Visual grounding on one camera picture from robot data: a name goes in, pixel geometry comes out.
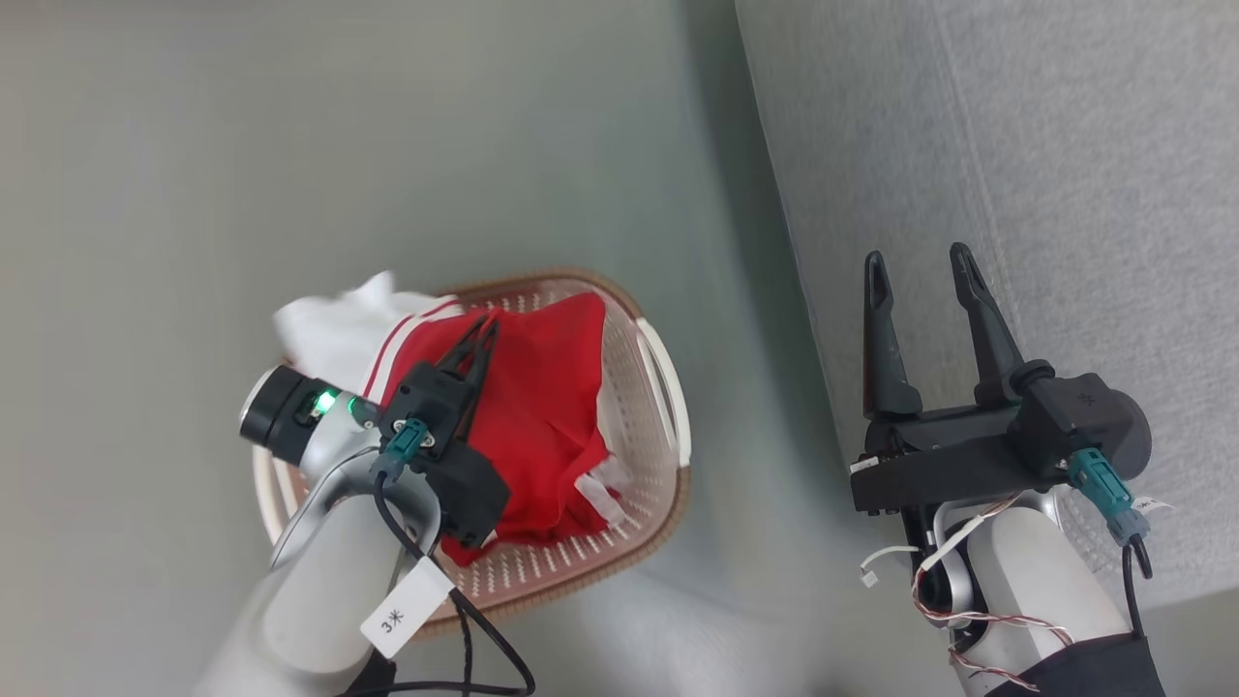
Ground teal connector on right camera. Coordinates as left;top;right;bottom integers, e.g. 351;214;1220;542
1069;447;1152;549

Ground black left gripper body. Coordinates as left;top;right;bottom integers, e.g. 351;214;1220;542
377;362;477;462

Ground white paper cable tag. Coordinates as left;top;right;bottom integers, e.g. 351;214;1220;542
359;557;455;660

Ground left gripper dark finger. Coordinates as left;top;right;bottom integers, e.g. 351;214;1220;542
439;317;489;381
468;318;502;409

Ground teal connector on left camera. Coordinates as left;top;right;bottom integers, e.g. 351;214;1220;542
371;418;431;483

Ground thin white wire with plug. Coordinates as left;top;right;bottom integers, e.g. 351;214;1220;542
859;544;922;588

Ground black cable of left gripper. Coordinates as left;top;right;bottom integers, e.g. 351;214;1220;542
341;470;536;697

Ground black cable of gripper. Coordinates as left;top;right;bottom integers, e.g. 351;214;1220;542
1120;536;1155;642
341;470;536;697

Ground grey fabric sofa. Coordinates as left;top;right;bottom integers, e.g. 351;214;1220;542
734;0;1239;608

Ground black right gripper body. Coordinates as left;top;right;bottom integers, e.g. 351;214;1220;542
850;401;1068;518

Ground red and white garment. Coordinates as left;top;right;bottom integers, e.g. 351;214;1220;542
273;270;632;568

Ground red white twisted wires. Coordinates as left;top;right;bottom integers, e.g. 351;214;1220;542
908;492;1077;694

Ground beige woven laundry basket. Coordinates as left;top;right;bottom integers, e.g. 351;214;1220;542
251;268;694;641

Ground teal connector on camera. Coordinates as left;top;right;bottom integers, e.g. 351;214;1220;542
1069;447;1152;549
371;418;431;483

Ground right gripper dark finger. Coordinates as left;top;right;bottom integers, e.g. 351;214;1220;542
861;251;923;421
950;242;1027;407

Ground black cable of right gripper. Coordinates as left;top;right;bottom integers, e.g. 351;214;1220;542
1120;536;1155;642

